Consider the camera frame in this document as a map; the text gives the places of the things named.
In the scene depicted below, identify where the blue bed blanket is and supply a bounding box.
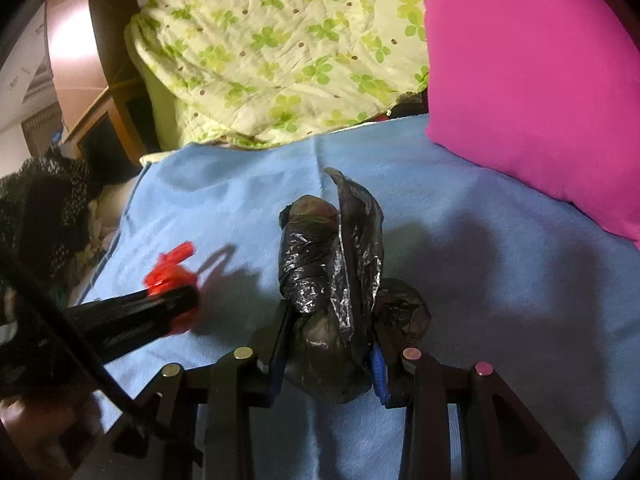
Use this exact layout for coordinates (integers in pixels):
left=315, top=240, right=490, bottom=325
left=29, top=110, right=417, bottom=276
left=84, top=116, right=639, bottom=479

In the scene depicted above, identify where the green clover quilt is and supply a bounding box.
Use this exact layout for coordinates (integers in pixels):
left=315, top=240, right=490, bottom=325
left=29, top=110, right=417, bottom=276
left=125, top=0, right=430, bottom=151

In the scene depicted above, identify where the wooden bedside cabinet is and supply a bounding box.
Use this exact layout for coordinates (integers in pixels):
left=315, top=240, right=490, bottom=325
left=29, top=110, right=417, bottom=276
left=44, top=0, right=160, bottom=166

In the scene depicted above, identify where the black dotted garment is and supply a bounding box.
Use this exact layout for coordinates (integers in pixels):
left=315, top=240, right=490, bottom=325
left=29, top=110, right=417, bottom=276
left=1, top=148, right=90, bottom=307

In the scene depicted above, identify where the red plastic bag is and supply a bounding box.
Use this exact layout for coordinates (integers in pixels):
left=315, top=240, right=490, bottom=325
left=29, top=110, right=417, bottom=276
left=143, top=242, right=200, bottom=335

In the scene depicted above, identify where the magenta pillow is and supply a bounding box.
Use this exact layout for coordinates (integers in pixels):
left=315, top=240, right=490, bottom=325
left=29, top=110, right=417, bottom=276
left=425, top=0, right=639, bottom=240

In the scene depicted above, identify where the black plastic bag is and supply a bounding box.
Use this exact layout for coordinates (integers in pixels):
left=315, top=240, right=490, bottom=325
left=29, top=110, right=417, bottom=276
left=278, top=168, right=431, bottom=403

